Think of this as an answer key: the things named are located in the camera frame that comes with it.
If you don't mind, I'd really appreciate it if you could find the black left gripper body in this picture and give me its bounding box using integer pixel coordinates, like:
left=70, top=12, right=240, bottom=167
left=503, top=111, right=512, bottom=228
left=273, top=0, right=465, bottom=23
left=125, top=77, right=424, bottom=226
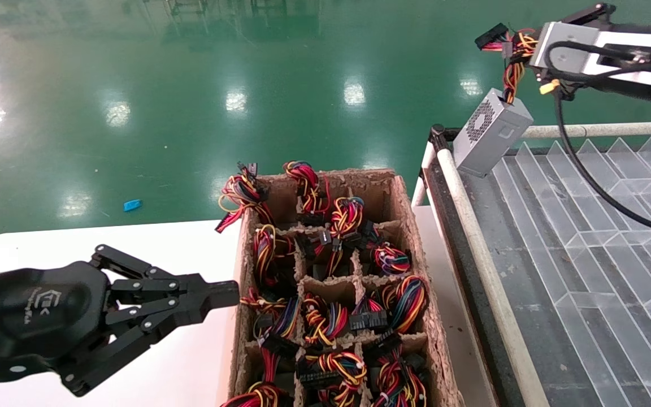
left=0, top=261, right=117, bottom=385

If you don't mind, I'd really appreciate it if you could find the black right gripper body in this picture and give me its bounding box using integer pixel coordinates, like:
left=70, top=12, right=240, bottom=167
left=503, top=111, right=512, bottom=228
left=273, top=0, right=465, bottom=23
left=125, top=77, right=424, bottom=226
left=577, top=76, right=651, bottom=105

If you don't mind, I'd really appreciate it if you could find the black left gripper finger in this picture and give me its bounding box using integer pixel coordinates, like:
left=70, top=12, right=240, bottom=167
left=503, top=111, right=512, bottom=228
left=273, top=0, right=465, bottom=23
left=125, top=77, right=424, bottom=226
left=89, top=244, right=240, bottom=307
left=57, top=295, right=240, bottom=396

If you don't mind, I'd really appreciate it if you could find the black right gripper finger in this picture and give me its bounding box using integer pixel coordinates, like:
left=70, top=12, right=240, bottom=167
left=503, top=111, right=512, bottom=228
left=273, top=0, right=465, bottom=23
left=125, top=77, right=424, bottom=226
left=539, top=68, right=580, bottom=102
left=563, top=3, right=615, bottom=26

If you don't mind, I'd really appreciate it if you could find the grey power supply with cables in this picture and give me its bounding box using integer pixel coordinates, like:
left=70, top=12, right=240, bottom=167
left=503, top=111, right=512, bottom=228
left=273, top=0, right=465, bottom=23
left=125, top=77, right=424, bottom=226
left=453, top=23, right=538, bottom=179

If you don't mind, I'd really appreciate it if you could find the black pipe joint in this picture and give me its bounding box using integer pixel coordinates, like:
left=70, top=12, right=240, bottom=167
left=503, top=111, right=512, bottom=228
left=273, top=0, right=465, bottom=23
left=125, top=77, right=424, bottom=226
left=428, top=124, right=449, bottom=150

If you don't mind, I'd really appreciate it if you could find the rack bed with clear dividers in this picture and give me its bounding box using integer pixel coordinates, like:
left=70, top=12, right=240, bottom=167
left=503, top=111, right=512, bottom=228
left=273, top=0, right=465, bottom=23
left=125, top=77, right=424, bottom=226
left=424, top=135, right=651, bottom=407

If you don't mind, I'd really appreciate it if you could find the cardboard divider box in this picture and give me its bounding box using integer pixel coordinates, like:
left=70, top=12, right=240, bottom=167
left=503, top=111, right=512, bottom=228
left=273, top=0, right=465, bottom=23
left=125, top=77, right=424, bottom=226
left=225, top=168, right=465, bottom=407

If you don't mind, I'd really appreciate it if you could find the black camera cable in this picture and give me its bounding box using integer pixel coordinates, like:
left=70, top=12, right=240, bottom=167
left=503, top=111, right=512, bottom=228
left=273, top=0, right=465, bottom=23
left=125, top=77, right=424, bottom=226
left=546, top=41, right=651, bottom=238

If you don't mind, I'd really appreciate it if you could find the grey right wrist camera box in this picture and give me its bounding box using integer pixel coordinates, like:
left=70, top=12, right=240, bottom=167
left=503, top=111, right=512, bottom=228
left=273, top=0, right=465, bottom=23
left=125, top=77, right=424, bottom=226
left=531, top=21, right=651, bottom=88

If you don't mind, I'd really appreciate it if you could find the long white frame pipe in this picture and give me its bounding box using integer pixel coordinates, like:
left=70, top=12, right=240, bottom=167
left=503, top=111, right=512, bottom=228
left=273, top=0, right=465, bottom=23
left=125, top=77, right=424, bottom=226
left=520, top=120, right=651, bottom=140
left=436, top=148, right=549, bottom=407

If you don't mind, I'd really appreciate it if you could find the power supply cable bundle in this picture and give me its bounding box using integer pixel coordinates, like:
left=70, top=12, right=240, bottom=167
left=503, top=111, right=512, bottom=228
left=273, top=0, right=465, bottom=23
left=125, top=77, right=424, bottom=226
left=300, top=293, right=350, bottom=347
left=371, top=242, right=412, bottom=276
left=221, top=350, right=293, bottom=407
left=296, top=349, right=368, bottom=407
left=370, top=334, right=429, bottom=407
left=297, top=197, right=380, bottom=278
left=348, top=275, right=429, bottom=335
left=215, top=162, right=274, bottom=233
left=283, top=161, right=332, bottom=227
left=252, top=224, right=296, bottom=286
left=240, top=287, right=303, bottom=358

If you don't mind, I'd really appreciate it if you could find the short white frame pipe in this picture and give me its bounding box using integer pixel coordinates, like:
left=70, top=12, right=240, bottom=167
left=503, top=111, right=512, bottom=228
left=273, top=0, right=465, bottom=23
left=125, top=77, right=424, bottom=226
left=410, top=141, right=436, bottom=207

